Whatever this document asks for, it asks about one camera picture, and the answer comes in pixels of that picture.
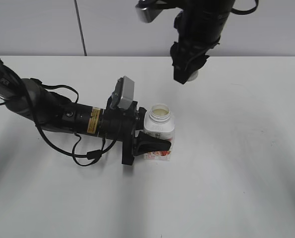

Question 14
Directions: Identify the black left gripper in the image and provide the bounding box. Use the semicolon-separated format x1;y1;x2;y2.
98;100;171;166

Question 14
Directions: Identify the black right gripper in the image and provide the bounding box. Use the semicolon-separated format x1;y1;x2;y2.
170;39;220;84

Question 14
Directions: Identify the white screw cap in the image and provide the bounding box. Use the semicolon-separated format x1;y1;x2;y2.
187;70;199;82

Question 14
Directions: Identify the white strawberry yogurt bottle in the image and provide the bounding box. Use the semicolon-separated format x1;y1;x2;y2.
144;109;175;161

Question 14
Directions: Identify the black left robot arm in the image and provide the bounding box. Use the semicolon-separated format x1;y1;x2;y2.
0;60;171;165

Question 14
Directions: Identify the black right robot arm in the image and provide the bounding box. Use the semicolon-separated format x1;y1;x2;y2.
170;0;259;84

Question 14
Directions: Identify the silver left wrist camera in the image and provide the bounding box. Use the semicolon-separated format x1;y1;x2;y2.
109;76;135;110

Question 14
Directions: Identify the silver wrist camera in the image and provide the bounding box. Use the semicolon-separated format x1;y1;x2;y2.
109;76;135;110
135;0;166;23

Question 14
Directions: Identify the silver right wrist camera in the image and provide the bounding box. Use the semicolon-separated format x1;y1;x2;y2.
135;0;166;23

